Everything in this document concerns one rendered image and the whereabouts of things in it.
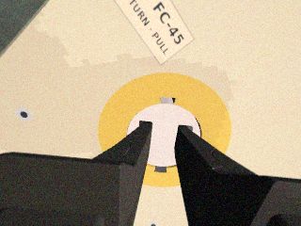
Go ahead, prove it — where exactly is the white cylinder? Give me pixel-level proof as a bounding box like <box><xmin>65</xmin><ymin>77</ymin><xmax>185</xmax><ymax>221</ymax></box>
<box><xmin>127</xmin><ymin>97</ymin><xmax>200</xmax><ymax>167</ymax></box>

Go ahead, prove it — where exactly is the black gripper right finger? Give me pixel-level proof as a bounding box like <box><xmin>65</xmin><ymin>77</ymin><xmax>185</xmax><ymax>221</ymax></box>
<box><xmin>174</xmin><ymin>124</ymin><xmax>301</xmax><ymax>226</ymax></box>

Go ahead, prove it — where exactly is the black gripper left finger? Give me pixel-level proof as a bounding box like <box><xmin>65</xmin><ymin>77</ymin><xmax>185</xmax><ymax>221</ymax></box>
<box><xmin>0</xmin><ymin>121</ymin><xmax>152</xmax><ymax>226</ymax></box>

